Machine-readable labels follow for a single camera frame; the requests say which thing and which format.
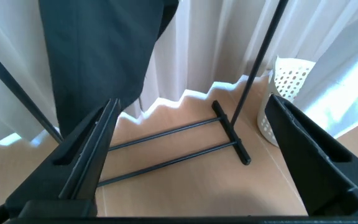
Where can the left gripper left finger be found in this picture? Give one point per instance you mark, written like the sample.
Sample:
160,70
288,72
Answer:
42,186

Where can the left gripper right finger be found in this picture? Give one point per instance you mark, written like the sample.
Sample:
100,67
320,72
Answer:
319,174

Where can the black shorts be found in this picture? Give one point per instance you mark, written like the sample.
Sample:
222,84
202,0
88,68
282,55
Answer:
98,56

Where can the white laundry basket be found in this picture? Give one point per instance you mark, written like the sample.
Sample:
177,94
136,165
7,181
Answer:
287,81

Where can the black clothes rack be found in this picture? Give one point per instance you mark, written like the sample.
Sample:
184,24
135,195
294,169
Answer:
228,130

